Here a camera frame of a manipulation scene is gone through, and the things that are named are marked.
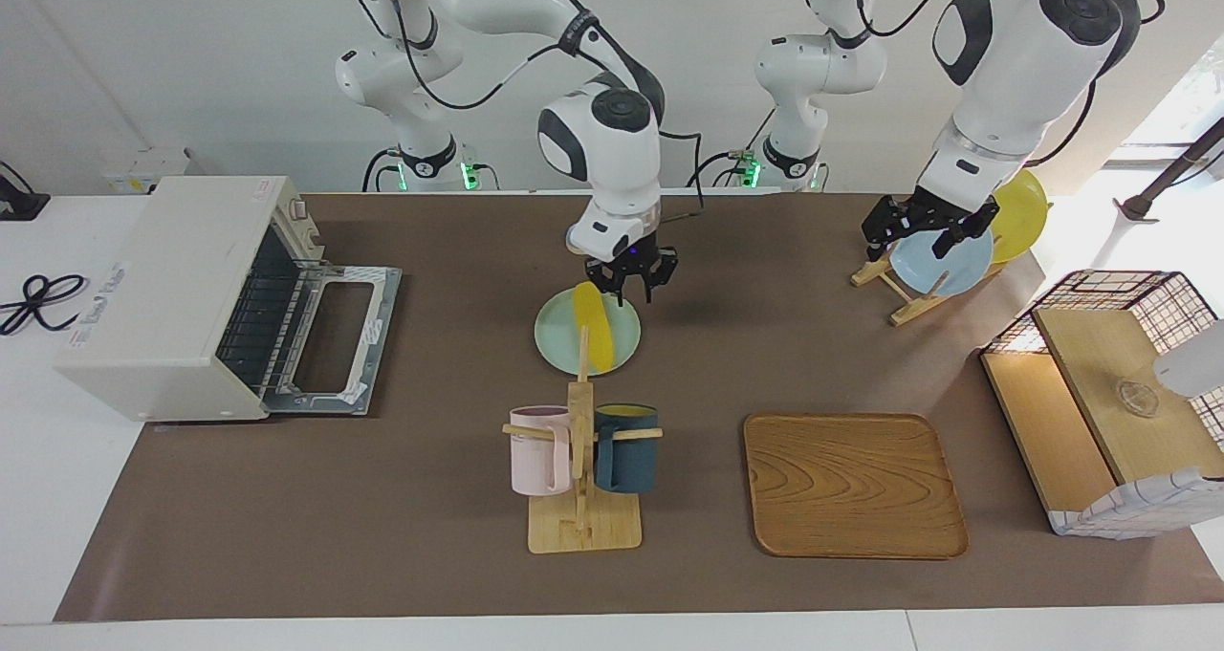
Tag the black clamp stand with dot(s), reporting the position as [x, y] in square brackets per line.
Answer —
[19, 206]

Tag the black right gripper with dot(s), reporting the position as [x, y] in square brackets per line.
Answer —
[636, 262]

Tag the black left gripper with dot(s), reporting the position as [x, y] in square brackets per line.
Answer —
[923, 211]

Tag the light blue plate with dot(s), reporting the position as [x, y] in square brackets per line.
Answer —
[918, 264]

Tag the white checked cloth liner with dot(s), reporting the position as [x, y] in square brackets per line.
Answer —
[1128, 512]

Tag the wooden plate rack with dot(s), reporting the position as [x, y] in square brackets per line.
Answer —
[908, 312]

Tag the white toaster oven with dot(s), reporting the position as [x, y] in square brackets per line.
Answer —
[143, 278]

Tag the oven door with glass window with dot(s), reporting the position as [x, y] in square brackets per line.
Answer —
[381, 345]

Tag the pink mug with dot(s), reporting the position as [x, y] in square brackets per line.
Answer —
[535, 460]

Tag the dark blue mug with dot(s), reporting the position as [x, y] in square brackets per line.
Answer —
[631, 460]

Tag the blurred white cylinder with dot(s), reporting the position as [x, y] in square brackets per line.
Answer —
[1195, 364]

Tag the black tripod pole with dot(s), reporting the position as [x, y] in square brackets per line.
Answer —
[1138, 206]

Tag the wooden serving tray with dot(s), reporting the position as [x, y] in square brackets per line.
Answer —
[851, 484]

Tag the yellow corn cob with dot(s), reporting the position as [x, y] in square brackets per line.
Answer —
[601, 336]

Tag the mint green plate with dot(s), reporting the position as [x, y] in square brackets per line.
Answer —
[555, 336]

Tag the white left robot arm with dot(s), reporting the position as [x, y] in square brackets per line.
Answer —
[1023, 49]

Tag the white wall socket box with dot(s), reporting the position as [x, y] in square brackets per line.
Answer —
[134, 178]

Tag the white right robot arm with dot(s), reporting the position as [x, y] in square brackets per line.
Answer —
[612, 154]

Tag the yellow plate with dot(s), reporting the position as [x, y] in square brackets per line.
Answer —
[1023, 216]

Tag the wooden mug rack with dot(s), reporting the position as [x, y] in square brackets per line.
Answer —
[583, 533]

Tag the brown table mat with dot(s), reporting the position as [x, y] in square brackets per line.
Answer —
[382, 498]

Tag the small clear glass dish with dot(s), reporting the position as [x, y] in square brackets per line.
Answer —
[1138, 399]

